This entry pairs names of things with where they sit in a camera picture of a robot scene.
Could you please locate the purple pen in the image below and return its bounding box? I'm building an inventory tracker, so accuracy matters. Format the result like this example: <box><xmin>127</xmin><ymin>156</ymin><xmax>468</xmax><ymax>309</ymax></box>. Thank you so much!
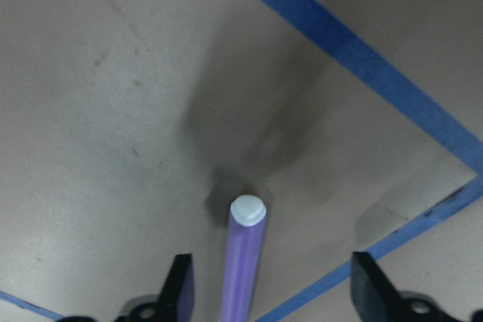
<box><xmin>220</xmin><ymin>195</ymin><xmax>267</xmax><ymax>322</ymax></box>

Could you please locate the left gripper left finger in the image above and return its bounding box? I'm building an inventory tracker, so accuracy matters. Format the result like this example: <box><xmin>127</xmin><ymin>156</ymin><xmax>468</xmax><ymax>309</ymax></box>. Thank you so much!
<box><xmin>63</xmin><ymin>253</ymin><xmax>196</xmax><ymax>322</ymax></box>

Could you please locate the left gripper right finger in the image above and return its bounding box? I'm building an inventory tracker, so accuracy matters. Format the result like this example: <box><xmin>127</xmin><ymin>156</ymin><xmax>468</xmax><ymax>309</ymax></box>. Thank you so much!
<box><xmin>349</xmin><ymin>250</ymin><xmax>483</xmax><ymax>322</ymax></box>

